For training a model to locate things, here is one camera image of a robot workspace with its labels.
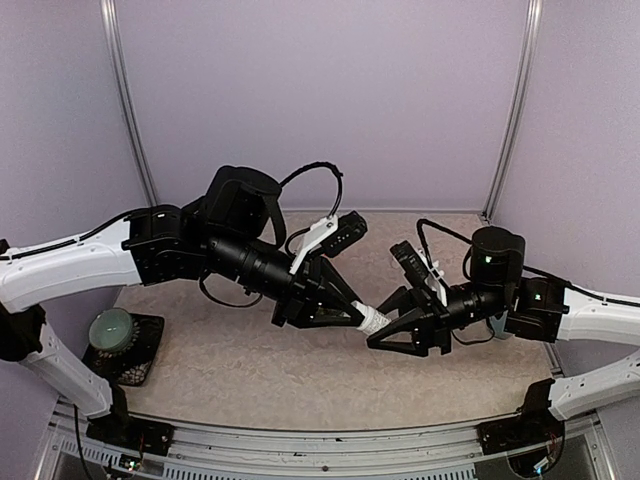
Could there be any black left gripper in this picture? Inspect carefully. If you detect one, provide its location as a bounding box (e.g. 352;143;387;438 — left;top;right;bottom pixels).
204;227;365;331

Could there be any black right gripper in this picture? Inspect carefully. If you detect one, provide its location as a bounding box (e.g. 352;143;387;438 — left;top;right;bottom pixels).
362;280;513;356

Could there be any small white pill bottle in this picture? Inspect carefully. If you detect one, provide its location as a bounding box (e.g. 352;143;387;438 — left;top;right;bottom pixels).
352;301;392;336

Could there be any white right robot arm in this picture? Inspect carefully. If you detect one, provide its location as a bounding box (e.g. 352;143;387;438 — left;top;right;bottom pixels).
356;226;639;357

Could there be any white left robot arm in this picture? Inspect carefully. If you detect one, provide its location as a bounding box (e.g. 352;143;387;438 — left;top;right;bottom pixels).
1;166;367;445

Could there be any light blue mug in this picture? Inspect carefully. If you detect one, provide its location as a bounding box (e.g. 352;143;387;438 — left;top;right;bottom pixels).
488;313;513;340

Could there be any black square tray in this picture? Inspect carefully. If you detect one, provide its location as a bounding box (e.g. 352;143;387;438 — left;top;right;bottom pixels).
82;314;165;387

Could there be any green ceramic bowl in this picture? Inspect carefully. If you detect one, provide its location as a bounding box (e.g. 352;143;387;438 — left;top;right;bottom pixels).
89;308;134;353

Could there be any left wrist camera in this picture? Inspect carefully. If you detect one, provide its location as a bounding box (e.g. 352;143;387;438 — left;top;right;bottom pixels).
289;211;368;275

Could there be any front aluminium rail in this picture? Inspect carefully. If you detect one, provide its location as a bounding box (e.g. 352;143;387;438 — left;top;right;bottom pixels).
42;403;615;479

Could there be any right aluminium frame post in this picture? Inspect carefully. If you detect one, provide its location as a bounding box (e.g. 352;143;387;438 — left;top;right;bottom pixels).
482;0;544;223

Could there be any aluminium frame post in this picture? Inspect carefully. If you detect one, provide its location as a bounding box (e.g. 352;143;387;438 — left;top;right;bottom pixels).
482;0;544;223
100;0;159;206

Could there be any left aluminium frame post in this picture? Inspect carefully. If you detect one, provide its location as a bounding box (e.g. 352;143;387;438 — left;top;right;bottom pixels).
100;0;159;206

